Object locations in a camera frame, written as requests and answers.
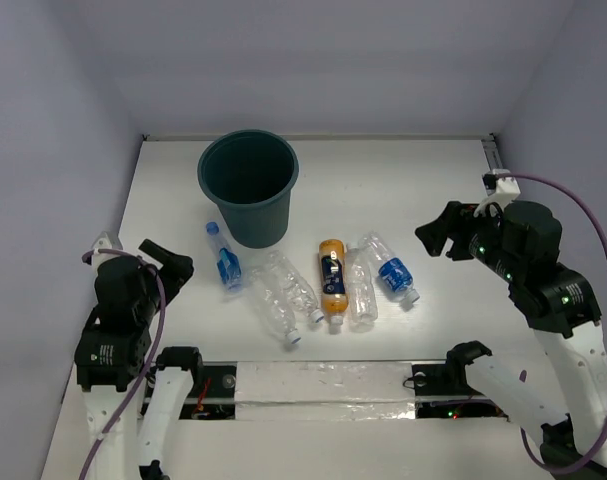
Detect clear bottle blue label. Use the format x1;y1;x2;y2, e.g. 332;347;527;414
359;231;420;310

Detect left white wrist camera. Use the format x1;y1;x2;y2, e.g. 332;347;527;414
82;231;122;269

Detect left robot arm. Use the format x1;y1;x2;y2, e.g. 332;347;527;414
74;232;204;479

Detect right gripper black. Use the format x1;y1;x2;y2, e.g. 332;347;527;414
413;198;522;280

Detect dark green plastic bin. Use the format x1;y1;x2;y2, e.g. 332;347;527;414
197;130;299;249

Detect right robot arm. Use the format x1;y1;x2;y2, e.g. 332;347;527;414
405;201;607;479

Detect crushed bottle blue label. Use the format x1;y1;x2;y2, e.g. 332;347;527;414
205;221;243;293

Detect clear crushed bottle blue cap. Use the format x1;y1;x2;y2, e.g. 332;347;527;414
246;267;301;346

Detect clear crushed bottle white cap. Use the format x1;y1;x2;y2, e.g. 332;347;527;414
267;250;324;324

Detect aluminium rail right edge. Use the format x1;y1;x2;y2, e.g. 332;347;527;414
481;134;503;170

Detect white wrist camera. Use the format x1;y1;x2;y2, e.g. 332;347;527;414
474;169;521;217
82;231;122;269

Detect clear bottle no label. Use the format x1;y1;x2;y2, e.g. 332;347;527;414
345;243;378;332

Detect orange juice bottle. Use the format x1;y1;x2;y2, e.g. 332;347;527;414
318;239;349;330

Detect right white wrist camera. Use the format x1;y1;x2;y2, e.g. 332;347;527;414
474;169;521;217

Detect silver foil tape strip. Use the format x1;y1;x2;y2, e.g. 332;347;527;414
234;361;416;421

